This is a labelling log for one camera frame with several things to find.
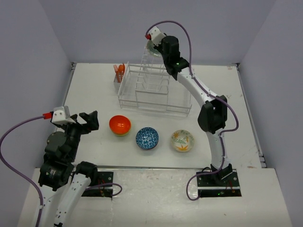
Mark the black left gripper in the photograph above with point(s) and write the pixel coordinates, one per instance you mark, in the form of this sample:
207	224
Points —
92	122

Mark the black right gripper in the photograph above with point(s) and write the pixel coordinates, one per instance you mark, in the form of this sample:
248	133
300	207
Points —
159	47

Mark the yellow rimmed patterned bowl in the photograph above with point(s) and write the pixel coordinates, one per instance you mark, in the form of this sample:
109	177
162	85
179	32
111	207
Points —
151	50

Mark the lime green bowl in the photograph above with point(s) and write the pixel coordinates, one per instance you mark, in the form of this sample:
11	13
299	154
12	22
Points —
121	135

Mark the blue triangle patterned bowl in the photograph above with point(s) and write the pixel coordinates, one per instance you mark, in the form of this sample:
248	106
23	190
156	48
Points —
147	136

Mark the white bowl orange flower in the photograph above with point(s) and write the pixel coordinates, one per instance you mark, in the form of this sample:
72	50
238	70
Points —
182	141

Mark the red patterned bowl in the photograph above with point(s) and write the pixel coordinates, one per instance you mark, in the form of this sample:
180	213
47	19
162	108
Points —
147	148

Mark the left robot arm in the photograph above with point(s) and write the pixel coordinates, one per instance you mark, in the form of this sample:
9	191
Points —
60	182

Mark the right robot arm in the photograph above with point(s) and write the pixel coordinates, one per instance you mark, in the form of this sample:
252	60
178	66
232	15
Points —
213	109

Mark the orange plastic spoon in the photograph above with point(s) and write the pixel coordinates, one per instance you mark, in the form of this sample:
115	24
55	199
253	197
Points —
121	69

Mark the orange plastic fork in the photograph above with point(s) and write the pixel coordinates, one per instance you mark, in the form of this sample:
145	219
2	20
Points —
116	68

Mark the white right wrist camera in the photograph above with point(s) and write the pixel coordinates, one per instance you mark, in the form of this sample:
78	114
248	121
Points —
155	35

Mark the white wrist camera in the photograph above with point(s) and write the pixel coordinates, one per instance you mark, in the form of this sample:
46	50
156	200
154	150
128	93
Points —
155	35
61	116

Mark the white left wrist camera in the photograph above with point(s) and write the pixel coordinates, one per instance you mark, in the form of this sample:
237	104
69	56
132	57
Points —
61	116

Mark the white wire dish rack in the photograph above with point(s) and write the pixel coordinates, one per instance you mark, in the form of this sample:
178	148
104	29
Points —
149	87

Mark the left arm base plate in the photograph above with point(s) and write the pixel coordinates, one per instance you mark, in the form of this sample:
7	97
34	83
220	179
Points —
101	191

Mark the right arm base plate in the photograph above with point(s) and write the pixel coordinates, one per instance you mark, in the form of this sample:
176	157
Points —
210	186

